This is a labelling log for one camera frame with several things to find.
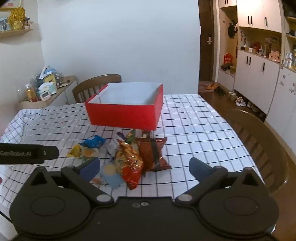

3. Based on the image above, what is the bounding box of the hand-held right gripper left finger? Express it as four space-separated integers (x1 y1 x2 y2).
28 157 114 206

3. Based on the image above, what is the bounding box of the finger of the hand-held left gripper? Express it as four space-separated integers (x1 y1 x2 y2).
45 146 59 161

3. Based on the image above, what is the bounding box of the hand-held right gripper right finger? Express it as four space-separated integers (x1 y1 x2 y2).
175 157 263 206

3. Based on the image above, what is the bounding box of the pale cream snack packet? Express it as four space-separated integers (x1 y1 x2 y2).
81 148 100 160

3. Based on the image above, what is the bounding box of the light blue snack packet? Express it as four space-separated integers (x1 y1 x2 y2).
100 163 123 189

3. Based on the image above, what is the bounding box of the yellow snack packet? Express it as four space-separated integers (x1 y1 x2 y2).
68 144 84 157

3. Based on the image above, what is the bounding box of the white blue milk packet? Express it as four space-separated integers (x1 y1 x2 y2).
107 137 122 163

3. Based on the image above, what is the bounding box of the orange red snack packet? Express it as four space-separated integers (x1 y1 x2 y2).
115 142 144 190

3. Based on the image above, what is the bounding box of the dark red snack packet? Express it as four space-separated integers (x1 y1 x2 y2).
135 137 171 172

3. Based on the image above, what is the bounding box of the green snack packet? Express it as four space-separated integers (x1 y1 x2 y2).
125 130 137 144

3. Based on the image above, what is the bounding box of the red cardboard box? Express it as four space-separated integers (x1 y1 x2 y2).
84 82 164 130

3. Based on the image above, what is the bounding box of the black white checked tablecloth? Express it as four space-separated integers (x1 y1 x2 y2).
0 94 264 217

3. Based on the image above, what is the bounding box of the low wooden side cabinet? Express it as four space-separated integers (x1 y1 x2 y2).
18 76 78 109

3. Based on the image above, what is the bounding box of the orange bottle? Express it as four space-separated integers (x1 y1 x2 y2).
25 84 35 102

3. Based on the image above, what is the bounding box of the white tissue pack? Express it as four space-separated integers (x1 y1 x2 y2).
38 83 57 94

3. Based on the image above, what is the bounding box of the wooden chair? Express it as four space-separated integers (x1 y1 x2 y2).
228 108 289 194
72 74 122 104

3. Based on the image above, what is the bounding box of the tall white cabinet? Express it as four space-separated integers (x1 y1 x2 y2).
217 0 296 137

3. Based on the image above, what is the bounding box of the dark brown door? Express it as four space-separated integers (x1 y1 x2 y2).
198 0 219 82

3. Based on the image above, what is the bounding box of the yellow flower ornament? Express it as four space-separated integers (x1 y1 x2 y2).
8 7 26 30

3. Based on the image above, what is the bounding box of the wooden wall shelf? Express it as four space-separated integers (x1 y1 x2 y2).
0 28 33 39

